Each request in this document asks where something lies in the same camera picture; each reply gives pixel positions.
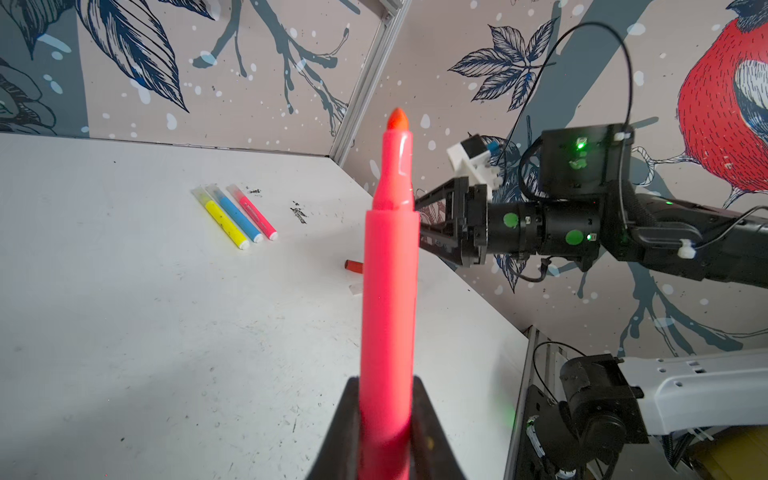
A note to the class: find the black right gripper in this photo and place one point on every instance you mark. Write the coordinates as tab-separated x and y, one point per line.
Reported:
485	228

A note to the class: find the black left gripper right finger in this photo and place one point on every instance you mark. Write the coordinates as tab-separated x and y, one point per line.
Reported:
431	455

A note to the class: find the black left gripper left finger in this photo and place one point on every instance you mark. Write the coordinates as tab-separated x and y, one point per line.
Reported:
338	457

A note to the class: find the pink highlighter pen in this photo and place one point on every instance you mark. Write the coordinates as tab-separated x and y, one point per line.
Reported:
388	312

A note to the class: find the red pen cap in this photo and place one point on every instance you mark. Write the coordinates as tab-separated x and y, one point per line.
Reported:
354	266

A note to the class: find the pink-red highlighter pen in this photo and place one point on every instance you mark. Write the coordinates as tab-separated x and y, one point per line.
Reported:
260	221

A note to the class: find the yellow highlighter pen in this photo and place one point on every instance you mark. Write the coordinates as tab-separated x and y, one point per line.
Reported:
221	218

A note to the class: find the blue highlighter pen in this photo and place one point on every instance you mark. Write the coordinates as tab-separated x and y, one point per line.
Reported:
245	225

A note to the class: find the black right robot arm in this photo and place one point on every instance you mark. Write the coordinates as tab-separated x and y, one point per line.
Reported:
575	412

